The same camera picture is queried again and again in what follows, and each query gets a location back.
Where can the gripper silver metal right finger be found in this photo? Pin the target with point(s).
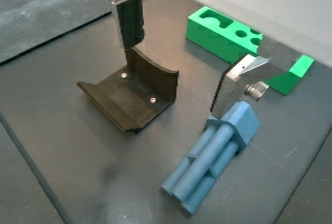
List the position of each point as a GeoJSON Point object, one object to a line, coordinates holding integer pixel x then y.
{"type": "Point", "coordinates": [242, 78]}

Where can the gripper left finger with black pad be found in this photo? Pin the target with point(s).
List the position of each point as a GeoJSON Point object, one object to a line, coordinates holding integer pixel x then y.
{"type": "Point", "coordinates": [129, 14]}

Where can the blue three prong object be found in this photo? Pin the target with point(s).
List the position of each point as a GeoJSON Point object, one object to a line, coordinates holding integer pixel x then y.
{"type": "Point", "coordinates": [225, 137]}

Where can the green shape sorter board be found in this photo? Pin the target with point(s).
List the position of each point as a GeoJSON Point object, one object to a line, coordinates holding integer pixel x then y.
{"type": "Point", "coordinates": [229, 39]}

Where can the black curved fixture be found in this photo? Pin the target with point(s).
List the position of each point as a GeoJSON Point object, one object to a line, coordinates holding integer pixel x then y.
{"type": "Point", "coordinates": [137, 93]}

